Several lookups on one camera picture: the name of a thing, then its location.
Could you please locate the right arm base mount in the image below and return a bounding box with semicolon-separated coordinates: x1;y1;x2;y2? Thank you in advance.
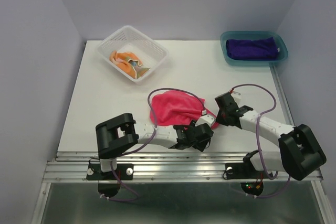
222;150;278;180

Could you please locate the pink towel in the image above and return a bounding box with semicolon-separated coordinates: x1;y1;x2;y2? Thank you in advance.
148;89;216;126

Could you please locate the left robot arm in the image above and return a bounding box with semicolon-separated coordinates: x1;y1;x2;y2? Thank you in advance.
96;113;215;179

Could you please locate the white plastic mesh basket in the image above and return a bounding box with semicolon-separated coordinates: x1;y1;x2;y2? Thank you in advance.
96;26;169;82

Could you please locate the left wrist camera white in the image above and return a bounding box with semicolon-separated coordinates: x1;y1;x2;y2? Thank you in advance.
195;114;216;127

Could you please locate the aluminium mounting rail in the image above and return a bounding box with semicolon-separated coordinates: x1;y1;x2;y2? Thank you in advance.
41;151;323;183

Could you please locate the purple towel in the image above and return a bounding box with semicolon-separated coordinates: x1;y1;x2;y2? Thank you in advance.
226;37;279;60

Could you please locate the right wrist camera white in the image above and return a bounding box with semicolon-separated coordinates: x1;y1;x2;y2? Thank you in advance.
230;91;242;103

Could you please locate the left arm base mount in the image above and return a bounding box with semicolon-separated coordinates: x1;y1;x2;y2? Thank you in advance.
86;157;134;181

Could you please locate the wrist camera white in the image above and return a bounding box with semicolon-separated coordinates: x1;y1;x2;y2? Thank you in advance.
195;114;216;127
230;91;242;103

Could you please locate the teal translucent plastic bin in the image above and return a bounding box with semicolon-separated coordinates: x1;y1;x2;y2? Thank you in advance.
220;31;288;67

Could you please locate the orange patterned towel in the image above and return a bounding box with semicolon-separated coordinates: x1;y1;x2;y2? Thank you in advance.
109;50;150;79

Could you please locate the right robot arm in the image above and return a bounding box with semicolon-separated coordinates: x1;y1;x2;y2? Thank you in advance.
215;92;327;180

